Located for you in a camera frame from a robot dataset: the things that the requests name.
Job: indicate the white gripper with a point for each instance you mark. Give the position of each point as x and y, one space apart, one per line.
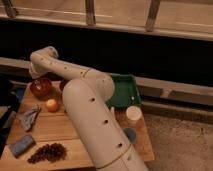
34 74

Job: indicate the metal fork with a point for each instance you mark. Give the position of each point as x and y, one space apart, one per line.
40 86

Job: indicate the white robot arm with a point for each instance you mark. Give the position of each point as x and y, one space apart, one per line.
84 98

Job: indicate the red bowl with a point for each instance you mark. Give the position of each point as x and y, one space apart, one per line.
38 94

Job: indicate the purple bowl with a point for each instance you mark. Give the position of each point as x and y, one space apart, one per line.
62 84

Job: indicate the orange fruit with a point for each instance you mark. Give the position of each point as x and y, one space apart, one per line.
52 105

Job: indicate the grey crumpled cloth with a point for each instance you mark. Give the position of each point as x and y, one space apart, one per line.
27 118

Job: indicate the blue sponge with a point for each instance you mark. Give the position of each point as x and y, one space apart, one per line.
21 145

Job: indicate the bunch of dark grapes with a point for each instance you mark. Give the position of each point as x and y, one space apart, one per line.
50 152

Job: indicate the green plastic tray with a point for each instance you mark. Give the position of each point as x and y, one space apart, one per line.
126 92

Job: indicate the white plastic cup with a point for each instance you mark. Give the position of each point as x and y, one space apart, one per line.
133 114

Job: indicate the blue plastic cup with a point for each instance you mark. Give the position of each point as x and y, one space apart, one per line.
131 134

